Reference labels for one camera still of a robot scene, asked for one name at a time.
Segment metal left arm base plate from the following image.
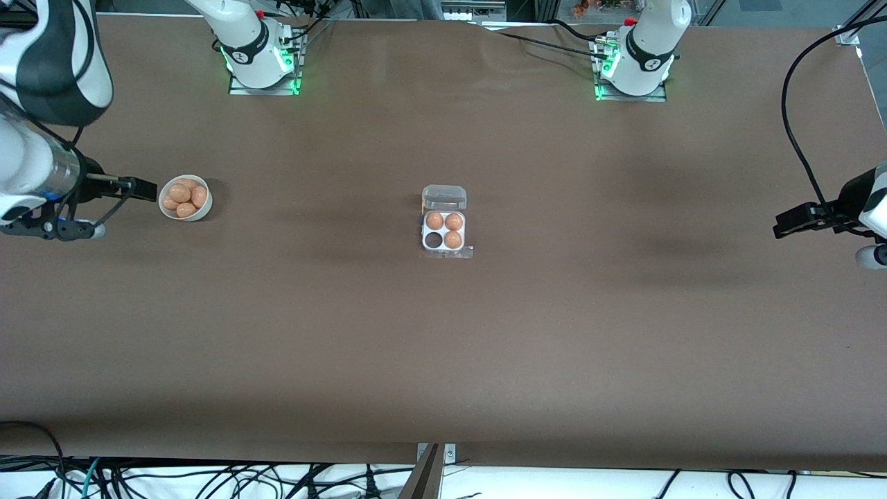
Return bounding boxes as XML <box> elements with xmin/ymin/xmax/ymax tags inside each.
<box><xmin>595</xmin><ymin>38</ymin><xmax>669</xmax><ymax>103</ymax></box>

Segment blue grey fabric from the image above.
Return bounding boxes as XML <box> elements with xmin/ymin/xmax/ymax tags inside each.
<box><xmin>388</xmin><ymin>0</ymin><xmax>444</xmax><ymax>20</ymax></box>

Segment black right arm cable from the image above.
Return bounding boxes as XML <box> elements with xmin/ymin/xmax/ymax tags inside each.
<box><xmin>0</xmin><ymin>90</ymin><xmax>134</xmax><ymax>240</ymax></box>

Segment white power strip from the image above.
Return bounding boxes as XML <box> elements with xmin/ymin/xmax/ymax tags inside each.
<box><xmin>443</xmin><ymin>0</ymin><xmax>507</xmax><ymax>21</ymax></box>

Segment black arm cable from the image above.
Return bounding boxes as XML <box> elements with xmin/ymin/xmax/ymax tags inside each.
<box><xmin>0</xmin><ymin>90</ymin><xmax>134</xmax><ymax>240</ymax></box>
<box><xmin>782</xmin><ymin>17</ymin><xmax>887</xmax><ymax>216</ymax></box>

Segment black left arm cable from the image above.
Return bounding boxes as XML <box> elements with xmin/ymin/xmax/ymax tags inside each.
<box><xmin>782</xmin><ymin>17</ymin><xmax>887</xmax><ymax>216</ymax></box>

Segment grey metal pole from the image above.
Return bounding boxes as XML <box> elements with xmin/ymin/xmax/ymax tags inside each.
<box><xmin>398</xmin><ymin>444</ymin><xmax>444</xmax><ymax>499</ymax></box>

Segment black looped floor cable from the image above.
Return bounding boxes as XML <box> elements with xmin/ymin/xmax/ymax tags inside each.
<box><xmin>0</xmin><ymin>421</ymin><xmax>67</xmax><ymax>499</ymax></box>

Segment white round bowl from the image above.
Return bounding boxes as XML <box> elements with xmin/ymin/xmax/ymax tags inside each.
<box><xmin>159</xmin><ymin>174</ymin><xmax>213</xmax><ymax>222</ymax></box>

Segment clear plastic egg box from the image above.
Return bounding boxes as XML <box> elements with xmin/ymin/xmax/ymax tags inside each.
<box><xmin>421</xmin><ymin>184</ymin><xmax>468</xmax><ymax>253</ymax></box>

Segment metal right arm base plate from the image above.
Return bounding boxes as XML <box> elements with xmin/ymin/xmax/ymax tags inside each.
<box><xmin>229</xmin><ymin>31</ymin><xmax>303</xmax><ymax>96</ymax></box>

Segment short black table cable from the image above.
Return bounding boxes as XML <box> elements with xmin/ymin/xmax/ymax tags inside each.
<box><xmin>551</xmin><ymin>19</ymin><xmax>600</xmax><ymax>42</ymax></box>

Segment teal floor cable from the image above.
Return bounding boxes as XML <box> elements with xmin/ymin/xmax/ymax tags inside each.
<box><xmin>82</xmin><ymin>457</ymin><xmax>105</xmax><ymax>499</ymax></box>

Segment long black table cable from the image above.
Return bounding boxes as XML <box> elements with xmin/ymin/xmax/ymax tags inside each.
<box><xmin>485</xmin><ymin>26</ymin><xmax>605</xmax><ymax>61</ymax></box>

